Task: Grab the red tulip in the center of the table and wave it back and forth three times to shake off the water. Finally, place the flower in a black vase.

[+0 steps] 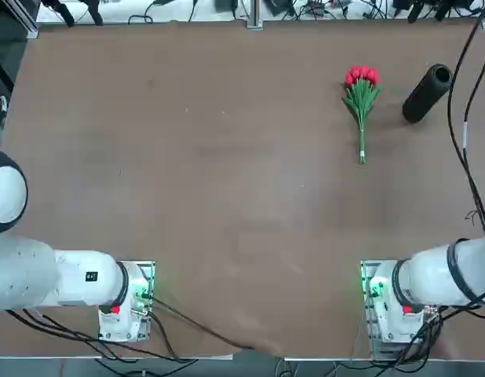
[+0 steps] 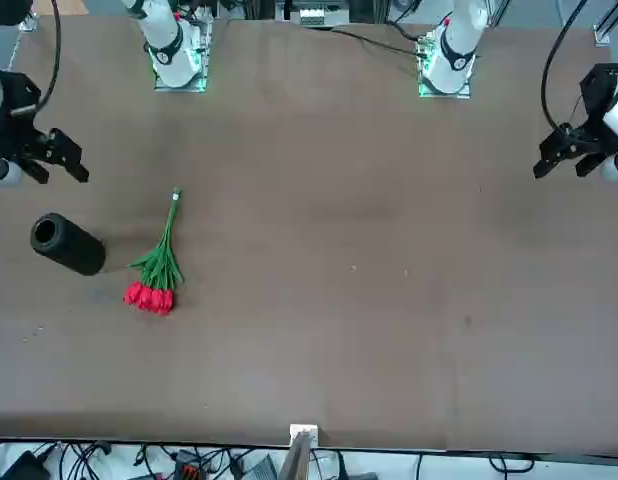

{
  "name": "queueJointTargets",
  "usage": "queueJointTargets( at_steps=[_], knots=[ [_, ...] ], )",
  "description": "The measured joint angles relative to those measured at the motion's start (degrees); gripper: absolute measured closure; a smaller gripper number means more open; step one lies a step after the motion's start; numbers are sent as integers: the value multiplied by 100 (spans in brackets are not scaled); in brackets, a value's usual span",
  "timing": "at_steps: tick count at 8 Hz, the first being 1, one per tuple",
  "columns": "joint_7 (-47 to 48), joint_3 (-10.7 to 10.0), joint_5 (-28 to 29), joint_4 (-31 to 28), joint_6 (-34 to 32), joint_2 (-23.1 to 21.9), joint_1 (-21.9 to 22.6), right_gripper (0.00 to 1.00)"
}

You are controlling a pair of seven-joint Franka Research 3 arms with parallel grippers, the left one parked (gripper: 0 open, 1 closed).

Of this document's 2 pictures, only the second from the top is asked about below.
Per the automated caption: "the black cylindrical vase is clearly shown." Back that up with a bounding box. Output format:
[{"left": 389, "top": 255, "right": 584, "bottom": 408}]
[{"left": 29, "top": 212, "right": 108, "bottom": 277}]

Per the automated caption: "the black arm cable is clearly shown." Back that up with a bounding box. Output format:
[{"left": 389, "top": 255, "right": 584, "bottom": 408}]
[
  {"left": 540, "top": 0, "right": 589, "bottom": 136},
  {"left": 33, "top": 0, "right": 63, "bottom": 112}
]

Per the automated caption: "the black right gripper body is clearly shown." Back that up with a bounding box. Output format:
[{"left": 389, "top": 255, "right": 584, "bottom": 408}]
[{"left": 0, "top": 67, "right": 50, "bottom": 161}]

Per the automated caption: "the grey power strip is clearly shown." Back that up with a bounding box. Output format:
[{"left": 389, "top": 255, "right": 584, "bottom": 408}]
[{"left": 298, "top": 5, "right": 326, "bottom": 27}]

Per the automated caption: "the white post bracket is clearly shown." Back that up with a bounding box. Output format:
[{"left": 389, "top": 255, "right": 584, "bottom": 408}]
[{"left": 289, "top": 423, "right": 321, "bottom": 447}]

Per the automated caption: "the black looped cable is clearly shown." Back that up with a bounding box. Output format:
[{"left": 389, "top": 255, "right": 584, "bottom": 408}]
[{"left": 487, "top": 451, "right": 536, "bottom": 474}]

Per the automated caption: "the red tulip bunch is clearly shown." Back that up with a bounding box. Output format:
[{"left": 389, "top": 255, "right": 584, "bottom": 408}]
[{"left": 121, "top": 185, "right": 186, "bottom": 317}]

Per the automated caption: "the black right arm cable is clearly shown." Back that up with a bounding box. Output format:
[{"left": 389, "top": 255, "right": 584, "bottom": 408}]
[{"left": 33, "top": 0, "right": 63, "bottom": 112}]

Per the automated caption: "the black cable across table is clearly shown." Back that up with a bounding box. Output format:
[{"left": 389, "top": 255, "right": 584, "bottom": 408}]
[{"left": 328, "top": 27, "right": 421, "bottom": 56}]

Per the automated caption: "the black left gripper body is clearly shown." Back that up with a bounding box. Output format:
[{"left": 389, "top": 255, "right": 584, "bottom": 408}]
[{"left": 571, "top": 63, "right": 618, "bottom": 154}]

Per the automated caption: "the black power adapter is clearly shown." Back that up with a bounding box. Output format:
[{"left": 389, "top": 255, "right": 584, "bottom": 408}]
[{"left": 0, "top": 449, "right": 51, "bottom": 480}]

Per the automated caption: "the aluminium camera post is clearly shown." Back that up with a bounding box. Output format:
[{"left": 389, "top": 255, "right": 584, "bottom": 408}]
[{"left": 278, "top": 430, "right": 314, "bottom": 480}]

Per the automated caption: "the black device with red connectors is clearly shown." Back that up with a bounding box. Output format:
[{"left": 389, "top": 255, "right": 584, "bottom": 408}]
[{"left": 172, "top": 449, "right": 204, "bottom": 480}]

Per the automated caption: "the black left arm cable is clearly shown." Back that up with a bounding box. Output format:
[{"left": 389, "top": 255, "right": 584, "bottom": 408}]
[{"left": 540, "top": 0, "right": 589, "bottom": 136}]

